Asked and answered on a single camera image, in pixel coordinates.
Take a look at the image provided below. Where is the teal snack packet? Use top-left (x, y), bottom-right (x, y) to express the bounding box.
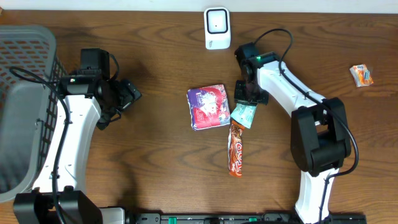
top-left (231, 103), bottom-right (257, 129)

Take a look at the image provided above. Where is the orange red chocolate bar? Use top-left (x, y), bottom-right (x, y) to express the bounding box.
top-left (228, 120), bottom-right (244, 177)

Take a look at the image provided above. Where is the small orange snack packet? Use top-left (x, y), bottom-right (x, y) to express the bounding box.
top-left (349, 64), bottom-right (374, 87)

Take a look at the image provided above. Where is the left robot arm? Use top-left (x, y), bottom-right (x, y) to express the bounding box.
top-left (13, 75), bottom-right (141, 223)

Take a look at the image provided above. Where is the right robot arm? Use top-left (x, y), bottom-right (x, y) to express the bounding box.
top-left (234, 49), bottom-right (352, 223)

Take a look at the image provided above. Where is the white barcode scanner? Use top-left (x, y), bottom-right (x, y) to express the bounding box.
top-left (203, 7), bottom-right (231, 50)

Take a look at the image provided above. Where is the purple red snack packet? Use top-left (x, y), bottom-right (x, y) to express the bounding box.
top-left (187, 84), bottom-right (231, 131)

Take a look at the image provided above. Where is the grey plastic basket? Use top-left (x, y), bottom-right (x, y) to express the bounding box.
top-left (1, 25), bottom-right (67, 202)

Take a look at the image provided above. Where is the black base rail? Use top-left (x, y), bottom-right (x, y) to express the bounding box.
top-left (126, 213), bottom-right (367, 224)

